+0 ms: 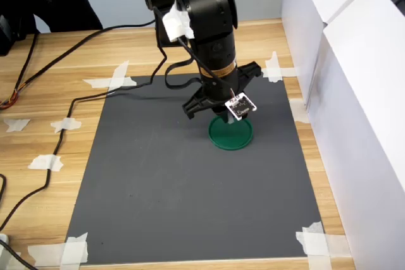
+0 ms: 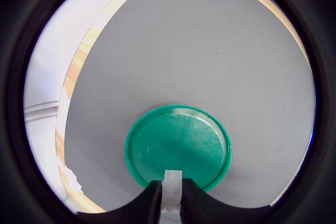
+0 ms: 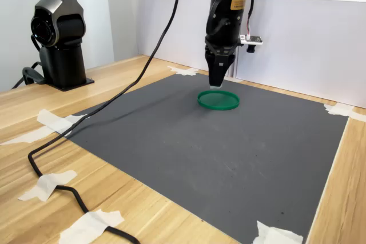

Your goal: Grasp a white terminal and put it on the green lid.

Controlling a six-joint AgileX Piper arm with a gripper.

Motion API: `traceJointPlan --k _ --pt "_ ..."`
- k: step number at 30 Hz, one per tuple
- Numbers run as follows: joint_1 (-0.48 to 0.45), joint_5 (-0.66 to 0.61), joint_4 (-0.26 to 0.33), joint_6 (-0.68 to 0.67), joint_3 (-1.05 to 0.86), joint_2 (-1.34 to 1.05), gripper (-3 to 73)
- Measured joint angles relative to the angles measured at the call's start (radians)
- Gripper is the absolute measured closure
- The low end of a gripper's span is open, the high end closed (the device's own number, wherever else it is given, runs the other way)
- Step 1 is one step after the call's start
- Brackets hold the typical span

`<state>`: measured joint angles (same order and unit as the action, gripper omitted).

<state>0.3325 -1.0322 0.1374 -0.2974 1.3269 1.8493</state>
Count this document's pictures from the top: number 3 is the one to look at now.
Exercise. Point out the round green lid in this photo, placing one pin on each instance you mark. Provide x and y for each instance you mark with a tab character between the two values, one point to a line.
218	99

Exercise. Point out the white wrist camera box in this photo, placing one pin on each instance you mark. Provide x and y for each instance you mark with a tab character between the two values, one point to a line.
253	40

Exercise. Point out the dark grey mat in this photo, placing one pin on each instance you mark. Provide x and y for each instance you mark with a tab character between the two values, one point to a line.
200	164

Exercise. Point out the white tape piece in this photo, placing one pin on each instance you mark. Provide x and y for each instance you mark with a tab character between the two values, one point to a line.
184	71
25	138
45	116
88	225
47	184
274	235
340	110

